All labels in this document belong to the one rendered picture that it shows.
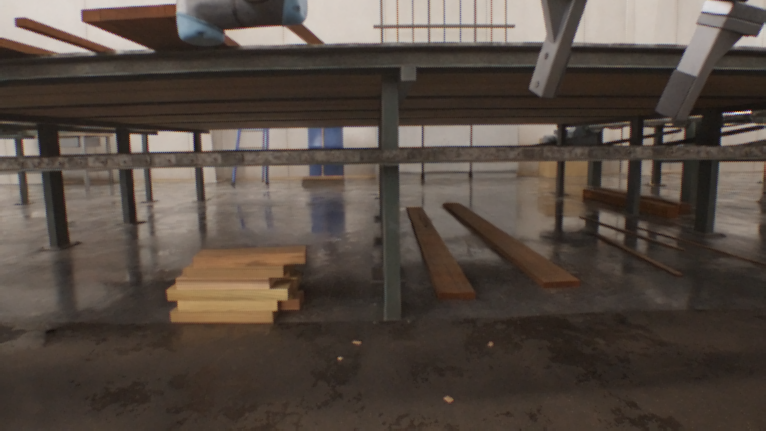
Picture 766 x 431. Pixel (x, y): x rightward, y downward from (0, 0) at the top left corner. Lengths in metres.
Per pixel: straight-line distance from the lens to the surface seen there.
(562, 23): 0.35
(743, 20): 0.44
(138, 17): 1.04
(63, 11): 9.53
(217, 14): 0.73
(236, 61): 1.16
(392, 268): 1.26
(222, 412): 0.99
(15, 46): 1.48
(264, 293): 1.34
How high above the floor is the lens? 0.56
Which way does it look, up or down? 7 degrees down
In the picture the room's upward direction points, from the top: 1 degrees counter-clockwise
